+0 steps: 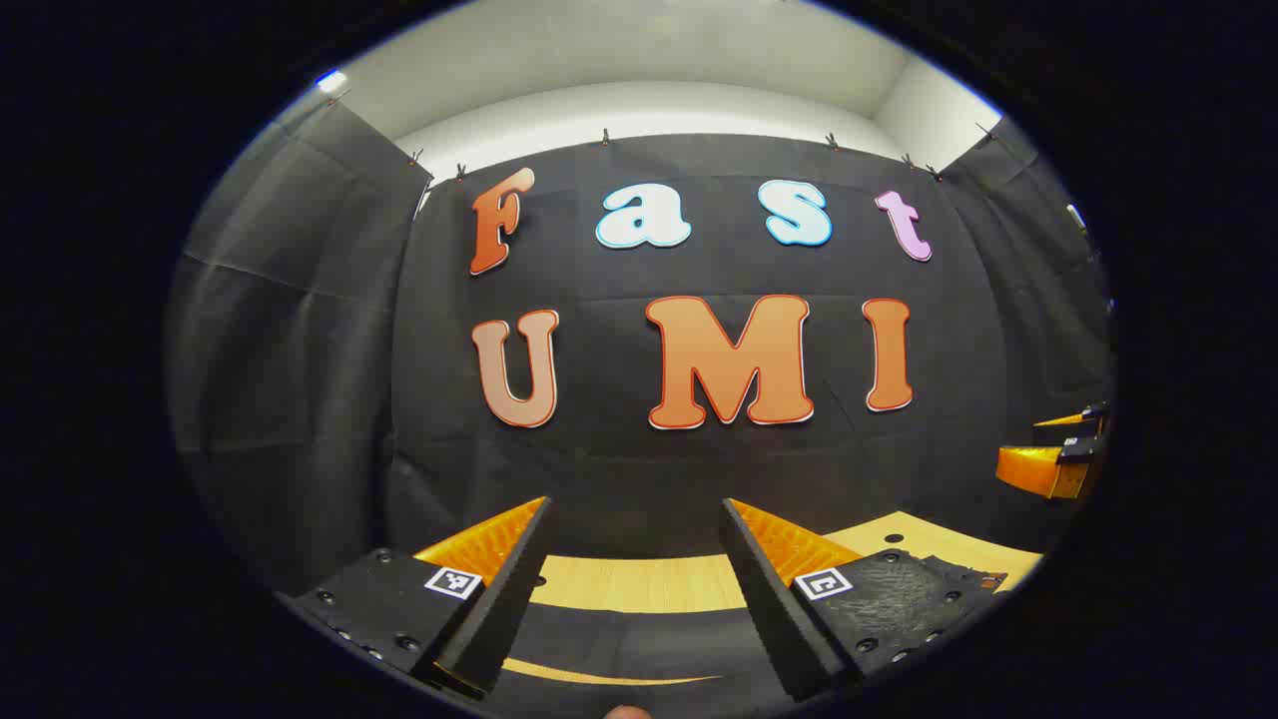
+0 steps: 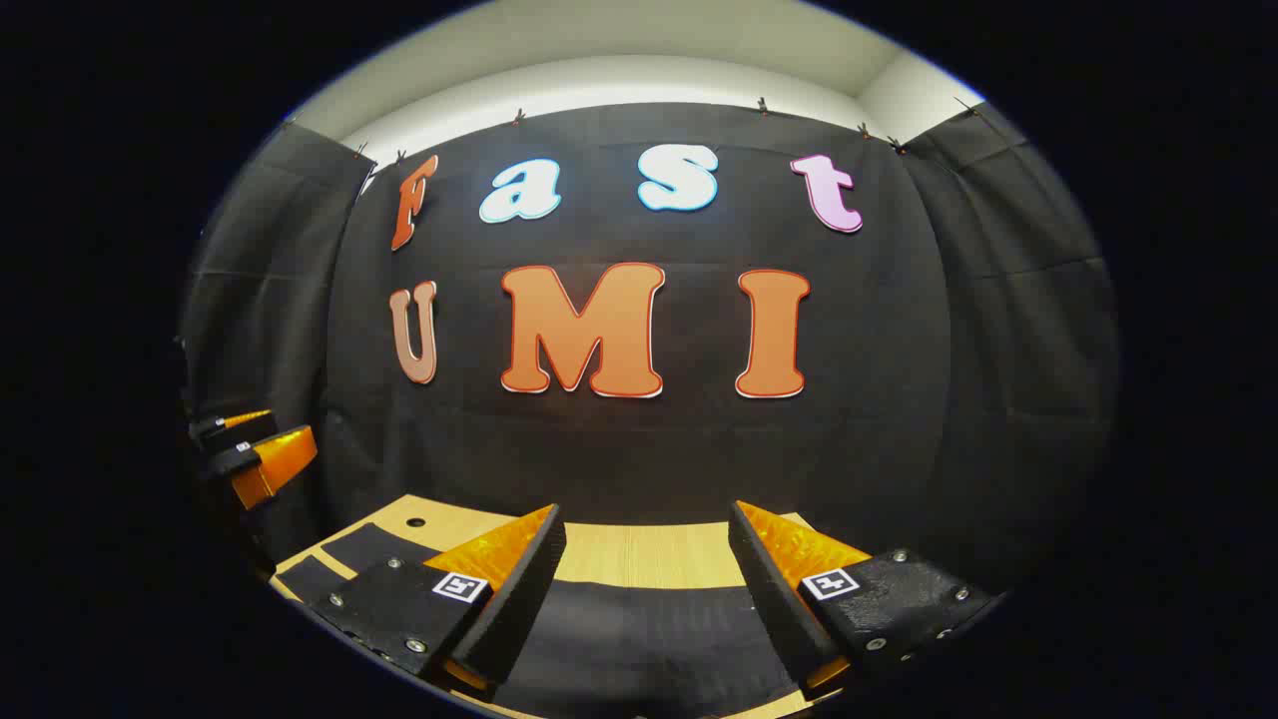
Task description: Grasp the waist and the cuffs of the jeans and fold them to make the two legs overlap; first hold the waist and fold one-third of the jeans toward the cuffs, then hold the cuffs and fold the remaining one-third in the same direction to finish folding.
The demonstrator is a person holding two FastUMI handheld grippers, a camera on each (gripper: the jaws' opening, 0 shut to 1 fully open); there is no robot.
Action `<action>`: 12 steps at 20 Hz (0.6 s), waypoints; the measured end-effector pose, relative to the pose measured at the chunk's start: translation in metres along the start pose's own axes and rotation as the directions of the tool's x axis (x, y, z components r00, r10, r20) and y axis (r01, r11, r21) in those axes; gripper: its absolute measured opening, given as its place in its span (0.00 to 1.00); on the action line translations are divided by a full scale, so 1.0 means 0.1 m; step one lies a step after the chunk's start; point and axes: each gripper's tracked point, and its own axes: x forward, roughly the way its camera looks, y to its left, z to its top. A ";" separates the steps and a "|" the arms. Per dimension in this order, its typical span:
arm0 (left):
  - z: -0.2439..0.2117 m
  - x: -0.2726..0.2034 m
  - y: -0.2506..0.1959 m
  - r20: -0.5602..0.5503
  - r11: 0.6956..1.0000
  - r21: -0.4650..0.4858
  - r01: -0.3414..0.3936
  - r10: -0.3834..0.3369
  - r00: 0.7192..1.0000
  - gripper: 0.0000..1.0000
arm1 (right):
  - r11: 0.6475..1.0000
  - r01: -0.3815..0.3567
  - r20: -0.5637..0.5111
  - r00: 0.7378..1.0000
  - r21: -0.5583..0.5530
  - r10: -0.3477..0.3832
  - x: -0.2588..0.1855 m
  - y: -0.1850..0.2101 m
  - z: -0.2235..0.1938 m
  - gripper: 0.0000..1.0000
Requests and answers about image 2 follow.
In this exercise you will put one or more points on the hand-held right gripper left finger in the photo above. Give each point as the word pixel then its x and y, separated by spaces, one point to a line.
pixel 514 599

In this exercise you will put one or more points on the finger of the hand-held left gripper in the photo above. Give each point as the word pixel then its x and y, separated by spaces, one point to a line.
pixel 235 427
pixel 270 464

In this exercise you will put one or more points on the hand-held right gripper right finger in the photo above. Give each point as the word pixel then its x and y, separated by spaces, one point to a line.
pixel 779 599

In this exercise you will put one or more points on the dark grey jeans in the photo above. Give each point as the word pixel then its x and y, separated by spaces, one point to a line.
pixel 639 639

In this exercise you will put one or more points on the black backdrop cloth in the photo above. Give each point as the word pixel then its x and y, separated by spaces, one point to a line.
pixel 699 449

